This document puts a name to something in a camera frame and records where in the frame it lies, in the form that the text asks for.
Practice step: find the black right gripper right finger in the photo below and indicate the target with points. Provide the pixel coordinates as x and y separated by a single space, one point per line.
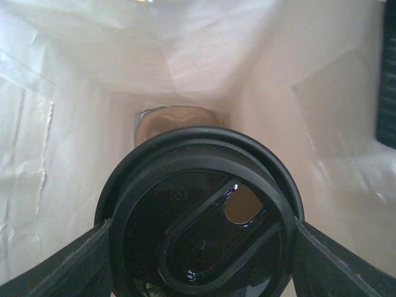
322 267

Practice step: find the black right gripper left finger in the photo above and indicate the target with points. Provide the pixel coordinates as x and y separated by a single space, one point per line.
82 268

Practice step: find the single cardboard cup carrier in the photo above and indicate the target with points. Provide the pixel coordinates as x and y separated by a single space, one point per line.
166 118

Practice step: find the orange kraft paper bag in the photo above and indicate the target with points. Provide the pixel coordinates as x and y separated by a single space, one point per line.
298 76

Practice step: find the black cup lid stack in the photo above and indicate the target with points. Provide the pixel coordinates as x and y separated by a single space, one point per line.
385 119

